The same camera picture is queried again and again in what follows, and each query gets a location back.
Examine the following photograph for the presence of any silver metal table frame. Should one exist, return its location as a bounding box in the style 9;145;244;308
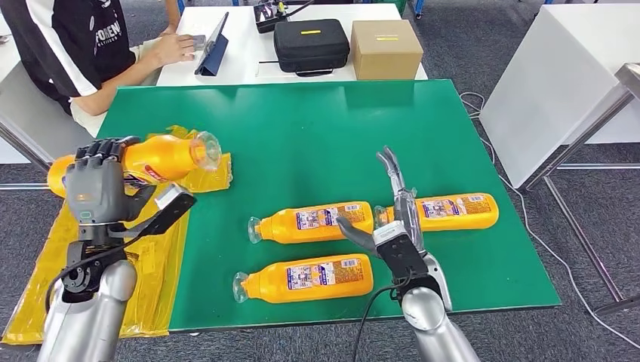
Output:
519;62;640;317

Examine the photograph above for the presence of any tablet with navy case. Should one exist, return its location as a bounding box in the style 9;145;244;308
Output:
193;11;230;78

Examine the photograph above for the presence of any white side table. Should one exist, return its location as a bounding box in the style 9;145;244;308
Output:
478;2;640;190

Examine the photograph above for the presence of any grey desk with metal legs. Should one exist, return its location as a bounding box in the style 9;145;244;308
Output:
0;14;109;192

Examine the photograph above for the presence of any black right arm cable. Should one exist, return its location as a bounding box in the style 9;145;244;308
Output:
351;284;398;362

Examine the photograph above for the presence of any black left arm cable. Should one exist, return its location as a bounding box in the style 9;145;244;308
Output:
44;232;151;316

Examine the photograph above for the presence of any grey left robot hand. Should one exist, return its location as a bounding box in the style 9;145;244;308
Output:
63;136;157;225

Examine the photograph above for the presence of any white floor cable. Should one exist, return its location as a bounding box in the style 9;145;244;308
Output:
459;91;640;351

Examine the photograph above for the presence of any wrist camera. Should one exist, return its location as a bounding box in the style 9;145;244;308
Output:
372;221;431;282
107;183;198;240

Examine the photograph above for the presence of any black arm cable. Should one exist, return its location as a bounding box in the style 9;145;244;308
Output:
351;284;398;362
44;232;151;316

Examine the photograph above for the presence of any yellow taped plastic mat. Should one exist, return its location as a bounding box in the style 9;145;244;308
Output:
1;124;235;347

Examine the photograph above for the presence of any brown cardboard box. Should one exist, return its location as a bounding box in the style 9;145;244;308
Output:
349;20;425;82

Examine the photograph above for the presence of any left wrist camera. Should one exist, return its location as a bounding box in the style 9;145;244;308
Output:
107;183;198;240

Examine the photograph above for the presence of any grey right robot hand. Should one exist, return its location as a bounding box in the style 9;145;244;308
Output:
336;146;427;256

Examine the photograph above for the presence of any black carry case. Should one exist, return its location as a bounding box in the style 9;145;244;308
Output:
272;19;351;78

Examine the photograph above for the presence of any black remote controller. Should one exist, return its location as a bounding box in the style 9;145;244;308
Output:
252;0;317;35

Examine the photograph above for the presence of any orange detergent bottle clear cap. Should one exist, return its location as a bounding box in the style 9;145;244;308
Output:
373;192;500;233
232;253;375;305
47;130;223;200
247;201;375;246

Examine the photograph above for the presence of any person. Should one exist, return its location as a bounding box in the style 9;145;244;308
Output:
0;0;197;139

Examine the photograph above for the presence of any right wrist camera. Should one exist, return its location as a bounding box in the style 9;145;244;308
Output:
372;221;431;282

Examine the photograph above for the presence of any person's right hand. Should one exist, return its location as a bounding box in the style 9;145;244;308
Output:
147;32;197;69

